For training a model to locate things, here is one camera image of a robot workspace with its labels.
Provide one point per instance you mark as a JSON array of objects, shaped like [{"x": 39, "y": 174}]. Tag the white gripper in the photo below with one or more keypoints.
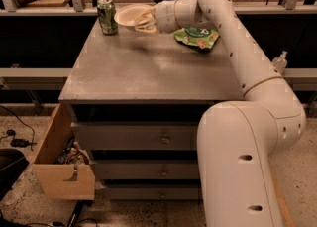
[{"x": 164, "y": 16}]

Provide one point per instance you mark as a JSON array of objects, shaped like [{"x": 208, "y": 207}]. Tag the white paper bowl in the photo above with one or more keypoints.
[{"x": 127, "y": 15}]

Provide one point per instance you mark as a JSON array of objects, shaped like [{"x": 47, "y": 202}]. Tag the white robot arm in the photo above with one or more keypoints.
[{"x": 235, "y": 138}]

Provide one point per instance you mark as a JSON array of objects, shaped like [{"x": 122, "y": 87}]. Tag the green soda can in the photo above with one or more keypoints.
[{"x": 106, "y": 12}]

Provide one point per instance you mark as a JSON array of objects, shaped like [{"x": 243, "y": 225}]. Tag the green chip bag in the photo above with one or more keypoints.
[{"x": 200, "y": 39}]

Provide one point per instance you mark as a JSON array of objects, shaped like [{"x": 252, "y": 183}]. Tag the grey drawer cabinet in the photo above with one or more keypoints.
[{"x": 133, "y": 78}]

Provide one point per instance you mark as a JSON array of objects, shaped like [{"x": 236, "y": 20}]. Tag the top grey drawer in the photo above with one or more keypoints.
[{"x": 101, "y": 136}]

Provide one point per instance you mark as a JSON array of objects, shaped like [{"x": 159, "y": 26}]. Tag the grey drawer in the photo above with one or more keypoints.
[
  {"x": 152, "y": 193},
  {"x": 101, "y": 136},
  {"x": 146, "y": 169}
]

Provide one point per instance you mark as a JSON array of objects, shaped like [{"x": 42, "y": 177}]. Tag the clear sanitizer bottle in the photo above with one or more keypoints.
[{"x": 280, "y": 62}]

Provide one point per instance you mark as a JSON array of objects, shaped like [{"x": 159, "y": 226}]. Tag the middle grey drawer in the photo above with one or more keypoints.
[{"x": 146, "y": 169}]

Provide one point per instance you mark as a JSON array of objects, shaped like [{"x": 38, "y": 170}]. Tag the wooden open drawer box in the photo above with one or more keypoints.
[{"x": 61, "y": 181}]

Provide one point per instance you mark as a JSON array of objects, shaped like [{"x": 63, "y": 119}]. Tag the bottom grey drawer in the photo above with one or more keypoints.
[{"x": 152, "y": 193}]

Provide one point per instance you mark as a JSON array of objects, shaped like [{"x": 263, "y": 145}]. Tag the black power adapter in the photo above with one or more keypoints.
[{"x": 20, "y": 143}]

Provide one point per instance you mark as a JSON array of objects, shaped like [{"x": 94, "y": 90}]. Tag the black chair seat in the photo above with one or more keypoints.
[{"x": 12, "y": 164}]

